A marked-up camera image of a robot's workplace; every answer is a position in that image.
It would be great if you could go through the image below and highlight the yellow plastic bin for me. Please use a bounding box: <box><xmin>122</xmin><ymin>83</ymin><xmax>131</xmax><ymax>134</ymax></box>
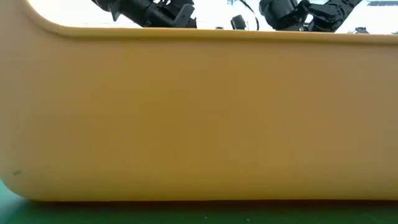
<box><xmin>0</xmin><ymin>0</ymin><xmax>398</xmax><ymax>202</ymax></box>

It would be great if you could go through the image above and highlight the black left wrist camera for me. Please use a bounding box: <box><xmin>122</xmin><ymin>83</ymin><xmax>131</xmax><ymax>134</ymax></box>
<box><xmin>230</xmin><ymin>14</ymin><xmax>248</xmax><ymax>31</ymax></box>

